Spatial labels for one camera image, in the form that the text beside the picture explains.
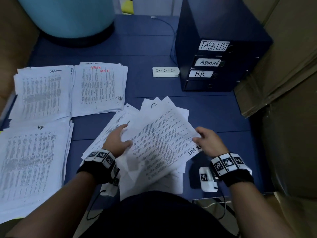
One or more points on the person's left hand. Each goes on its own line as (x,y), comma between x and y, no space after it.
(116,141)

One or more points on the person's right hand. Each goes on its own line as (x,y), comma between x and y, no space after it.
(212,142)

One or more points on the pile of printed papers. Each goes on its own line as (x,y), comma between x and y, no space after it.
(106,133)

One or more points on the printed paper sheet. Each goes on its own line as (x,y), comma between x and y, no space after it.
(158,141)

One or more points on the neat stack of printed papers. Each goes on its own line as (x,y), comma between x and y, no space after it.
(99,89)
(42,94)
(29,166)

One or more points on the person's left forearm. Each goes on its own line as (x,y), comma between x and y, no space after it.
(49,205)

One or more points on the person's right forearm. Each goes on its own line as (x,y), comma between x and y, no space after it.
(262,210)

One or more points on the person's dark trousers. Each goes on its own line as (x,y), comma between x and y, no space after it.
(158,218)

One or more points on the black marker wristband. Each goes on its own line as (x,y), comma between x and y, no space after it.
(99,166)
(230,168)

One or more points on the white power strip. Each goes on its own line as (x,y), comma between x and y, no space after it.
(166,71)

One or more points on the brown cardboard box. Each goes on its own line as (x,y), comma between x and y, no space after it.
(287,47)

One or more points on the yellow plastic item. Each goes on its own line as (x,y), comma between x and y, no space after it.
(127,6)

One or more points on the teal cylindrical barrel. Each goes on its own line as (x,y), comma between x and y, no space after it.
(64,14)

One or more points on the white partition panel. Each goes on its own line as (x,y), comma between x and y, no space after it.
(148,5)

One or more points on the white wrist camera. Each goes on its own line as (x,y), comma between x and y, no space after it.
(110,188)
(207,178)

